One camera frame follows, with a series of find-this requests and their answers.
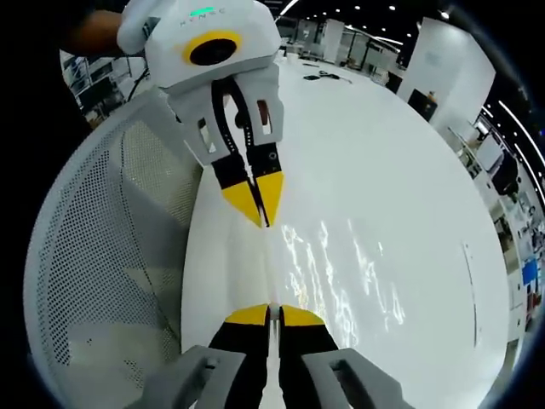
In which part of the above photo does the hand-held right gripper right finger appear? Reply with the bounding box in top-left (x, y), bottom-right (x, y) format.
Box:
top-left (278, 304), bottom-right (406, 409)

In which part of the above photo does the wrinkled clear food packaging bag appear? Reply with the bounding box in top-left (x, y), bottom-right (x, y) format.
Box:
top-left (232, 212), bottom-right (412, 354)

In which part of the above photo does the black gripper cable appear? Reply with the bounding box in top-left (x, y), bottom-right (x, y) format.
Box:
top-left (127, 67), bottom-right (151, 101)

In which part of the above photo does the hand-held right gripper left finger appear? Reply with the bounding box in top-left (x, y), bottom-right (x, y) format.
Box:
top-left (140, 302), bottom-right (272, 409)

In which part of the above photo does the grey mesh chair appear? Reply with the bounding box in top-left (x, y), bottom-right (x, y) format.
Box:
top-left (23, 88), bottom-right (206, 409)

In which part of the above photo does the black cabinet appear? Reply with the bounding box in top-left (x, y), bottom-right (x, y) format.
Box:
top-left (406, 88), bottom-right (440, 125)

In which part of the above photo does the blue bin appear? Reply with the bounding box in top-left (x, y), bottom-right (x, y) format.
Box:
top-left (520, 258), bottom-right (541, 286)

